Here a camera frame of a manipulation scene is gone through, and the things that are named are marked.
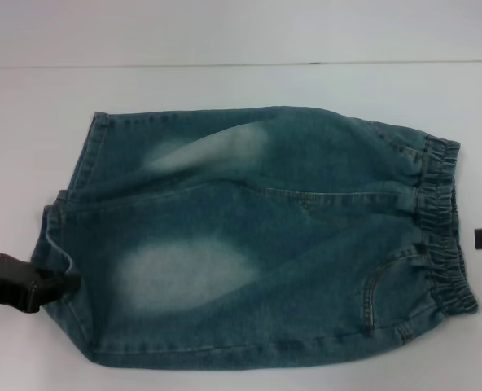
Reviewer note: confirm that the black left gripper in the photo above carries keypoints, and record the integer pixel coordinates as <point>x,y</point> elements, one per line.
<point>5,283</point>

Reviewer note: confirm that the blue denim shorts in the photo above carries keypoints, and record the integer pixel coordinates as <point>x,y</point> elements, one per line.
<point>265,228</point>

